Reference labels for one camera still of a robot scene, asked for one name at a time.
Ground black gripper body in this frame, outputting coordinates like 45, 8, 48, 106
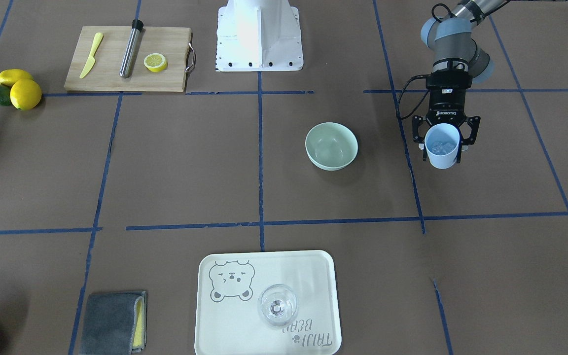
412, 73, 481, 146

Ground light blue cup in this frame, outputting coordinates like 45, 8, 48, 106
424, 123, 461, 169

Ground green bowl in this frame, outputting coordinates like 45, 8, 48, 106
305, 122, 359, 171

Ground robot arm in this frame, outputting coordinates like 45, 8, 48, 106
411, 0, 506, 169

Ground cream bear serving tray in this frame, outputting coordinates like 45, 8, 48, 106
194, 250, 342, 355

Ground clear wine glass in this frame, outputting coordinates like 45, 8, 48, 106
259, 284, 298, 327

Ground lemon half slice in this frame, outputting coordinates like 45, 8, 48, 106
143, 53, 168, 73

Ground wooden cutting board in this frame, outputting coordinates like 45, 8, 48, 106
65, 26, 194, 92

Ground yellow plastic knife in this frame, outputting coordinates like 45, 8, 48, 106
79, 32, 104, 79

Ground grey folded cloth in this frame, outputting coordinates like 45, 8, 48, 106
78, 290, 148, 355

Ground whole yellow lemon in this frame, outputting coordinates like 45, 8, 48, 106
10, 79, 42, 110

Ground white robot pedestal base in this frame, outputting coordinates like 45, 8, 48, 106
215, 0, 304, 72

